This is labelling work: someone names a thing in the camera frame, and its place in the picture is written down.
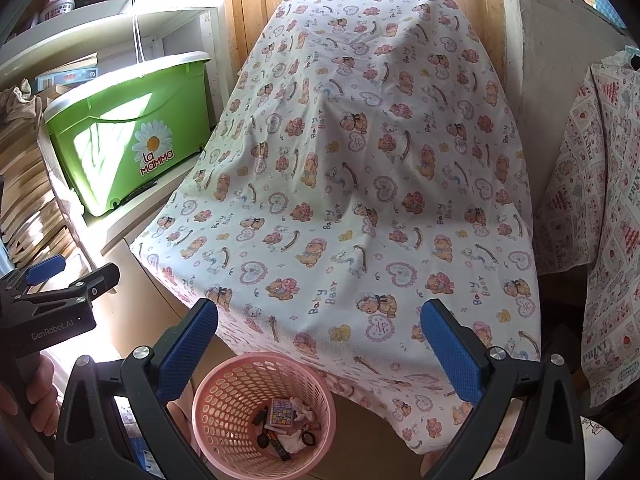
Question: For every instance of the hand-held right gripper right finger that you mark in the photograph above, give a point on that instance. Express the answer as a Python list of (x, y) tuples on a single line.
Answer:
[(450, 355)]

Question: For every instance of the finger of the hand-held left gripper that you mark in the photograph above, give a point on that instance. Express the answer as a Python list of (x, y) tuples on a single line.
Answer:
[(90, 282), (45, 269)]

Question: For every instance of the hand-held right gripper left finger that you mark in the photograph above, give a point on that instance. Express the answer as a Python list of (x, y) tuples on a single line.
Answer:
[(187, 345)]

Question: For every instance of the pink plastic mesh basket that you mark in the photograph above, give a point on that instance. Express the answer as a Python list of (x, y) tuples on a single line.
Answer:
[(225, 385)]

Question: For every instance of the black cylinder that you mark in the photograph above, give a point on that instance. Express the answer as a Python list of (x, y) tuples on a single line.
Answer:
[(260, 416)]

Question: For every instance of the purple checked tissue packet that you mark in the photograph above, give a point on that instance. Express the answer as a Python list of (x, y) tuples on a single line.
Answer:
[(280, 412)]

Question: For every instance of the long black wrapper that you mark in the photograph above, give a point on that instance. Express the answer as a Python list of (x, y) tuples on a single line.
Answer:
[(280, 447)]

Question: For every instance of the white tissue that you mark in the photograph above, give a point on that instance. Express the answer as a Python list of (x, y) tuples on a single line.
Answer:
[(292, 442)]

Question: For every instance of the person's left hand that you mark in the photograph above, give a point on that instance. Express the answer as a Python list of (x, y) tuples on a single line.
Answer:
[(45, 380)]

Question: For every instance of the green plastic storage box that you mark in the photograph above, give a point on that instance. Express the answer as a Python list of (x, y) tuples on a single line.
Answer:
[(100, 160)]

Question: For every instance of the beige crumpled cloth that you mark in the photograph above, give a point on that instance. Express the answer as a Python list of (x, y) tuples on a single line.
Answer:
[(22, 105)]

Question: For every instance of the red print tablecloth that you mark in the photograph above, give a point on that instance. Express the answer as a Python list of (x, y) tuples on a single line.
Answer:
[(600, 210)]

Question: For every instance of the bear print cloth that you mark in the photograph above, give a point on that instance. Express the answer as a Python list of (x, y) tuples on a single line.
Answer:
[(350, 160)]

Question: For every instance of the white shelf unit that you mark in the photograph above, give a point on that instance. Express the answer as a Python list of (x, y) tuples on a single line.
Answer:
[(100, 22)]

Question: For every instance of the white jar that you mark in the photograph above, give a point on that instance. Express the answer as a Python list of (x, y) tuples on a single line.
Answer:
[(59, 11)]

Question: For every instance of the white cabinet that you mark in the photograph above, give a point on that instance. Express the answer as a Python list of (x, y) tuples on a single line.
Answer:
[(550, 60)]

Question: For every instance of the wooden door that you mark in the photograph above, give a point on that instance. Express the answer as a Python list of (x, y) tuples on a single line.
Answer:
[(250, 10)]

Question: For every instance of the blue dotted cushion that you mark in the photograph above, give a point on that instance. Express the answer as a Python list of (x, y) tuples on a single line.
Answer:
[(612, 7)]

